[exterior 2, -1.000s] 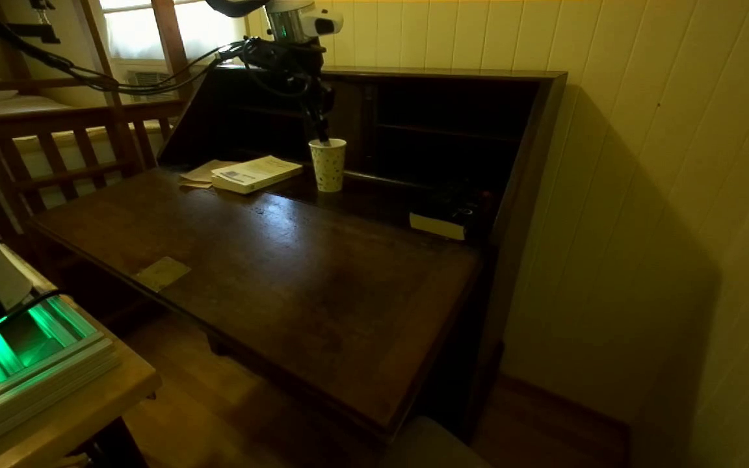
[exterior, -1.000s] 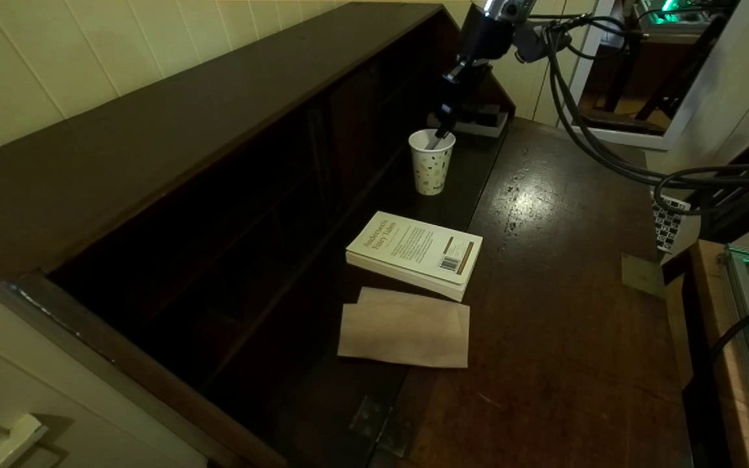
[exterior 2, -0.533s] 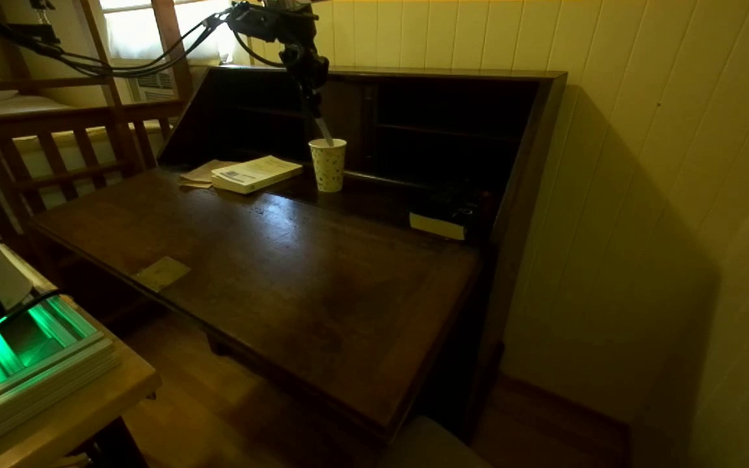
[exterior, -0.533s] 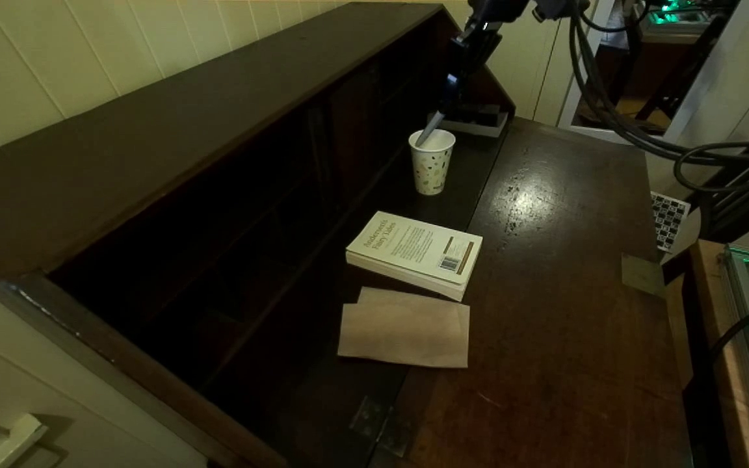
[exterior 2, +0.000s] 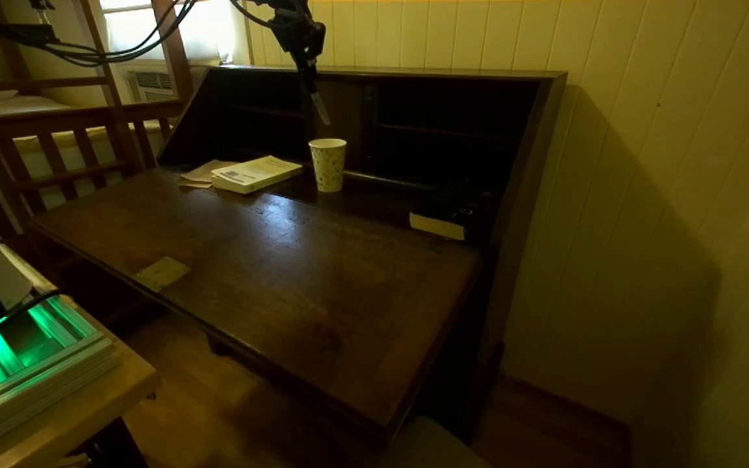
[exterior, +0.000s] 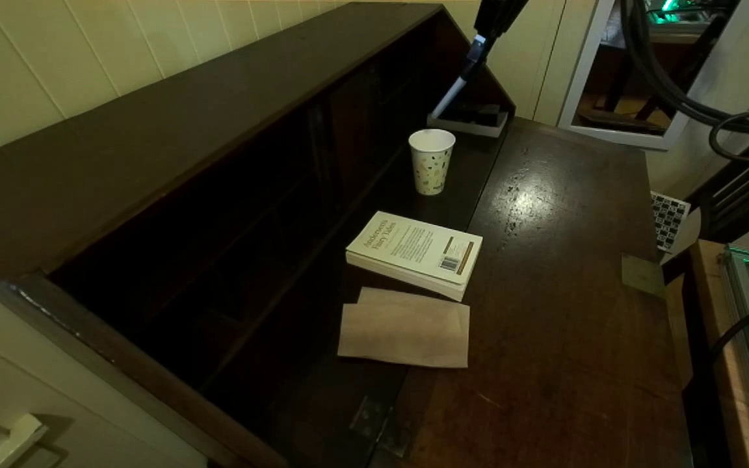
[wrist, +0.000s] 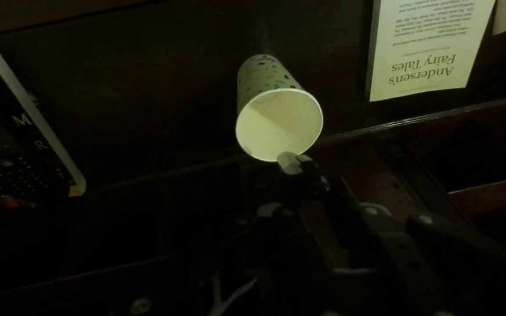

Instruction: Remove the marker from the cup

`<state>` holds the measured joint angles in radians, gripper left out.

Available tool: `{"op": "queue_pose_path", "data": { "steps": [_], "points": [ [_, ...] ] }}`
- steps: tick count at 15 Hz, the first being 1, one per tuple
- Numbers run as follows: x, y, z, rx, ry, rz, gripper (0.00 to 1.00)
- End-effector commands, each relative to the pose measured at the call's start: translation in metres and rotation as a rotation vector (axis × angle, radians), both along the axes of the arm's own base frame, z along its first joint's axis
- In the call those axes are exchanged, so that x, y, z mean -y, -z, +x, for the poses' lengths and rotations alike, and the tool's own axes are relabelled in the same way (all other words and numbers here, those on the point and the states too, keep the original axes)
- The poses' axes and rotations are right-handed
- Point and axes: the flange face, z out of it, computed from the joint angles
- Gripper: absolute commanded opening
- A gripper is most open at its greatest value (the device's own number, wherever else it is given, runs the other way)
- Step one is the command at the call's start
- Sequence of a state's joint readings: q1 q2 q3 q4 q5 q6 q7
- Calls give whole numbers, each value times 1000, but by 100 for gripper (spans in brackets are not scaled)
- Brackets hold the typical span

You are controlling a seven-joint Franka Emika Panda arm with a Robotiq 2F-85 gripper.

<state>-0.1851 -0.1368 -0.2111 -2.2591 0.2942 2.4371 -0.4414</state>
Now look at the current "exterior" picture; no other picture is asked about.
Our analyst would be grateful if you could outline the white paperback book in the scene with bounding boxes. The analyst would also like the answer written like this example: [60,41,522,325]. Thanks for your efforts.
[343,208,487,304]

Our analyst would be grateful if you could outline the white dotted paper cup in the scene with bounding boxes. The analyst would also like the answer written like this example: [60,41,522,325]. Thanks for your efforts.
[405,127,461,199]

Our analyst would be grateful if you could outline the dark marker pen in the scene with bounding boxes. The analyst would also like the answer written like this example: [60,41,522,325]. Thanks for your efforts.
[429,64,483,122]

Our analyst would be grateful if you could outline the small paper tag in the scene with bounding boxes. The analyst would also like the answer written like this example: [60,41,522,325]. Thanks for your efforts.
[619,252,669,296]

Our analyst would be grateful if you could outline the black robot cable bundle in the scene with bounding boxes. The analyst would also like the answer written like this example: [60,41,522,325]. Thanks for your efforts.
[617,0,749,164]

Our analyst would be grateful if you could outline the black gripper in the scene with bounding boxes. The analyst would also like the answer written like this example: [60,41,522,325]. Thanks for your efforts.
[467,0,532,74]

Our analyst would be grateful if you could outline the light wooden table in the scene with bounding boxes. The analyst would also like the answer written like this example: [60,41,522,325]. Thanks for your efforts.
[690,240,749,468]

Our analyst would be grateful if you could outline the white tray of black items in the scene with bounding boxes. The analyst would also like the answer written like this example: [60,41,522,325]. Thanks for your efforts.
[424,96,513,140]

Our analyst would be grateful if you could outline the dark wooden secretary desk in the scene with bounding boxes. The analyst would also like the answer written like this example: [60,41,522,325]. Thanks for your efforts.
[0,0,697,468]

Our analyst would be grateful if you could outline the white perforated basket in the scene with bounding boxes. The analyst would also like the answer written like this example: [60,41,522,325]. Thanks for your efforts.
[647,191,706,262]

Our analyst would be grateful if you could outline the thin black cable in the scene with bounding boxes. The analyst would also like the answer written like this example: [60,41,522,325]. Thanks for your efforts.
[708,296,749,359]

